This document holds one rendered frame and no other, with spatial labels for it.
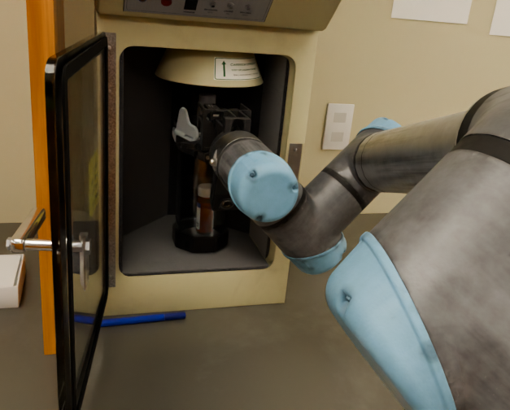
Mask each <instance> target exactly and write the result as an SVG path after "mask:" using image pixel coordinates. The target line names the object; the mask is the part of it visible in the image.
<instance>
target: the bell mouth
mask: <svg viewBox="0 0 510 410"><path fill-rule="evenodd" d="M155 75H156V76H157V77H159V78H161V79H164V80H167V81H173V82H176V83H182V84H187V85H198V86H206V87H219V88H246V87H254V86H257V85H261V84H263V83H264V82H263V79H262V76H261V73H260V70H259V66H258V64H257V61H256V58H255V54H253V53H240V52H227V51H213V50H187V49H173V48H167V49H166V50H165V52H164V54H163V57H162V59H161V60H160V62H159V65H158V67H157V69H156V71H155Z"/></svg>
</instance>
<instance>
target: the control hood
mask: <svg viewBox="0 0 510 410"><path fill-rule="evenodd" d="M341 1H342V0H273V1H272V5H271V7H270V9H269V12H268V15H267V17H266V20H265V21H264V22H257V21H246V20H227V19H216V18H205V17H195V16H184V15H164V14H153V13H143V12H132V11H123V7H124V0H96V5H97V11H98V13H99V14H101V15H122V16H133V17H144V18H155V19H166V20H187V21H198V22H208V23H220V24H240V25H251V26H262V27H273V28H294V29H305V30H316V31H323V30H325V29H326V27H327V26H328V24H329V22H330V20H331V19H332V17H333V14H334V12H335V11H336V10H337V8H338V5H339V3H340V2H341Z"/></svg>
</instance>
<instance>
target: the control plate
mask: <svg viewBox="0 0 510 410"><path fill-rule="evenodd" d="M213 1H214V2H216V5H215V7H211V6H209V4H210V2H213ZM272 1H273V0H198V4H197V7H196V11H193V10H184V6H185V0H172V4H171V5H170V6H167V7H166V6H163V5H162V4H161V0H146V1H145V2H140V1H139V0H124V7H123V11H132V12H143V13H153V14H164V15H184V16H195V17H205V18H216V19H227V20H246V21H257V22H264V21H265V20H266V17H267V15H268V12H269V9H270V7H271V5H272ZM228 3H232V4H234V6H233V8H232V9H229V8H228V7H227V6H228ZM248 4H250V5H251V9H250V10H249V11H248V10H247V9H245V5H248Z"/></svg>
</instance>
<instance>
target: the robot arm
mask: <svg viewBox="0 0 510 410"><path fill-rule="evenodd" d="M200 109H202V111H200ZM244 109H245V110H244ZM244 113H245V114H246V115H245V114H244ZM198 129H200V133H199V132H198ZM172 136H173V139H174V141H175V143H176V145H177V147H178V149H179V150H180V151H182V152H184V153H186V154H188V155H192V156H193V157H197V158H198V159H200V160H201V161H203V162H208V163H209V164H210V165H211V166H212V168H213V170H214V172H213V178H212V183H211V193H210V200H211V209H212V210H213V211H227V210H238V209H239V210H240V211H241V212H242V213H244V214H245V215H247V216H248V217H250V218H251V219H252V220H253V221H254V222H255V223H256V224H257V225H258V226H259V227H260V228H261V229H262V230H263V231H264V232H265V233H266V234H267V235H268V236H269V237H270V239H271V240H272V241H273V242H274V243H275V244H276V245H277V246H278V247H279V249H280V250H281V252H282V254H283V255H284V256H285V257H286V258H287V259H289V260H290V261H291V262H292V263H293V264H294V265H295V266H296V267H297V268H298V269H300V270H301V271H302V272H304V273H307V274H311V275H316V274H321V273H325V272H327V271H329V270H330V269H331V268H333V267H334V266H336V265H337V264H338V263H339V261H340V260H341V259H342V254H343V253H344V252H345V251H346V249H347V241H346V239H345V238H344V235H343V232H342V231H343V230H344V229H345V228H346V227H347V226H348V225H349V224H350V223H351V222H352V221H353V220H354V219H355V218H356V217H357V216H358V215H359V214H360V213H361V212H362V211H363V210H364V209H365V208H366V207H367V206H368V205H369V204H370V203H371V202H372V201H373V200H374V199H375V198H376V197H377V196H378V195H379V194H380V193H400V194H407V195H406V196H405V197H404V198H403V199H402V200H401V201H400V202H399V203H398V204H397V205H396V206H395V207H394V208H393V209H392V210H391V211H390V212H389V213H388V214H387V215H386V216H385V217H384V218H383V219H382V220H381V221H380V222H379V223H378V224H377V225H376V226H375V227H374V228H373V229H372V230H371V231H370V232H368V231H367V232H364V233H363V234H362V235H361V236H360V240H359V243H358V245H357V246H356V247H355V248H354V249H353V250H352V251H351V253H350V254H349V255H348V256H347V257H346V258H345V259H344V260H343V261H342V262H341V263H340V264H339V265H338V266H337V267H336V268H335V270H334V271H333V272H332V273H331V275H330V276H329V279H328V281H327V284H326V288H325V297H326V301H327V304H328V306H329V309H330V311H331V312H332V313H333V315H334V317H335V318H336V320H337V321H338V323H339V324H340V326H341V327H342V328H343V330H344V331H345V333H346V334H347V336H348V337H349V339H350V340H351V341H352V342H353V343H354V345H355V346H356V348H357V349H358V350H359V352H360V353H361V355H362V356H363V357H364V358H365V359H366V361H367V362H368V363H369V365H370V366H371V367H372V369H373V370H374V371H375V373H376V374H377V375H378V376H379V378H380V379H381V380H382V381H383V383H384V384H385V385H386V387H387V388H388V389H389V390H390V392H391V393H392V394H393V396H394V397H395V398H396V399H397V400H398V401H399V403H400V404H402V406H403V407H404V409H405V410H510V86H508V87H504V88H502V89H497V90H494V91H492V92H490V93H488V94H486V95H484V96H482V97H481V98H479V99H478V100H477V101H476V102H475V103H474V104H473V105H472V106H471V107H470V108H469V109H468V110H467V111H462V112H459V113H455V114H451V115H448V116H442V117H438V118H435V119H432V120H425V121H421V122H418V123H415V124H409V125H405V126H401V125H400V124H398V123H397V122H395V121H394V120H389V119H387V118H385V117H379V118H376V119H375V120H374V121H373V122H371V123H370V124H369V125H368V126H367V127H365V128H363V129H361V130H360V131H359V132H358V133H357V135H356V137H355V138H354V139H353V140H352V141H351V142H350V143H349V144H348V145H347V146H346V147H345V148H344V149H343V150H342V151H341V152H340V153H339V154H338V155H337V156H336V157H335V158H334V159H333V160H332V161H331V162H330V163H329V164H328V165H327V166H326V167H325V168H324V169H323V170H322V171H321V172H320V173H319V174H318V175H317V176H316V177H315V178H314V179H313V180H312V181H311V182H310V183H309V184H308V185H307V186H306V187H305V188H304V187H303V186H302V185H301V184H300V183H299V182H298V181H297V179H296V177H295V175H294V173H293V171H292V169H291V168H290V166H289V165H288V163H287V162H286V161H285V160H283V159H282V158H281V157H279V156H278V155H275V154H274V153H273V152H272V151H271V150H269V149H268V148H267V147H266V146H265V145H264V144H263V143H262V142H261V141H260V140H259V139H258V138H257V137H256V136H255V135H254V134H252V133H251V110H250V109H249V108H248V107H246V106H245V105H243V104H242V103H240V110H239V109H237V108H229V109H227V108H222V107H218V106H217V105H216V104H215V103H213V104H205V103H204V105H202V104H201V103H200V102H198V105H197V127H196V126H195V125H193V124H191V123H190V118H189V115H188V111H187V110H186V108H185V107H182V108H181V109H180V110H179V115H178V119H177V127H176V128H175V127H173V128H172ZM199 136H200V137H199Z"/></svg>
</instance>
